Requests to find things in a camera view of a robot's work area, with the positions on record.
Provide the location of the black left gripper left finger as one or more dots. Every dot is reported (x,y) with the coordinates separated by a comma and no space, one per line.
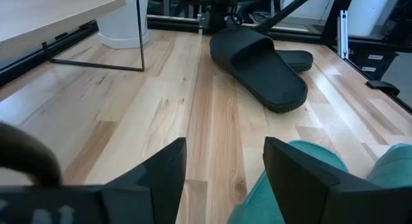
(154,198)

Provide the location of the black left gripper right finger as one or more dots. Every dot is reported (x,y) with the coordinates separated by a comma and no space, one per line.
(309,198)

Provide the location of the black rubber slide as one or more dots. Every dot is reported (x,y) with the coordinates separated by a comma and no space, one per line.
(299,60)
(270,82)

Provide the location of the wooden shelf black metal frame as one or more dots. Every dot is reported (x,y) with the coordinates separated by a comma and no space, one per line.
(48,14)

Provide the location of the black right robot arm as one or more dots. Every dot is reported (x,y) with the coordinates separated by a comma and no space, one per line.
(219,11)

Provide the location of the black table edge clamp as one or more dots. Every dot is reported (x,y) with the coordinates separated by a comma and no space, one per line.
(383,86)

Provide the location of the white plant pot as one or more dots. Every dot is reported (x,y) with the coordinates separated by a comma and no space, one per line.
(122,21)

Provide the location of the silver aluminium bracket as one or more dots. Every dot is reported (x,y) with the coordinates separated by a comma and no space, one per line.
(342,34)

